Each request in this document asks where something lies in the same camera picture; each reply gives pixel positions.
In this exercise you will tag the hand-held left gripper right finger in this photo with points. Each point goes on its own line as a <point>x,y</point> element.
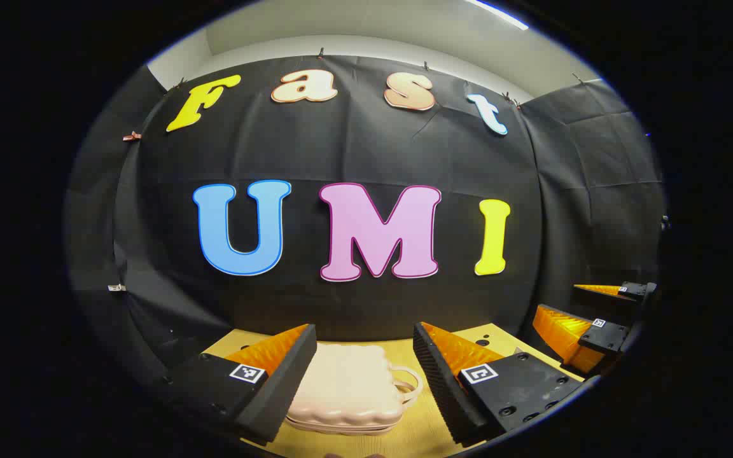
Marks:
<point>439,381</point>

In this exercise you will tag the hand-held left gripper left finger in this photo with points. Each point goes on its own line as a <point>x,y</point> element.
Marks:
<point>284,388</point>

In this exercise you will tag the copper cloth clip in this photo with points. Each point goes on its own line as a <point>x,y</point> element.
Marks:
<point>131,136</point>

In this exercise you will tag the white cloth clip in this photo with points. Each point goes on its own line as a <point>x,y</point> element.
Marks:
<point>116,288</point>

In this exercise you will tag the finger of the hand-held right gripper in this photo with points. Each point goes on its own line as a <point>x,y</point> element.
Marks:
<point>605,337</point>
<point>637,291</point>

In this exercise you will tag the black backdrop cloth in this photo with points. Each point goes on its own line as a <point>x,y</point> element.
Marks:
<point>341,152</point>

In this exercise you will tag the pale pink suitcase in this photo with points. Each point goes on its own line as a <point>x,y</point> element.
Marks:
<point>347,388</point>

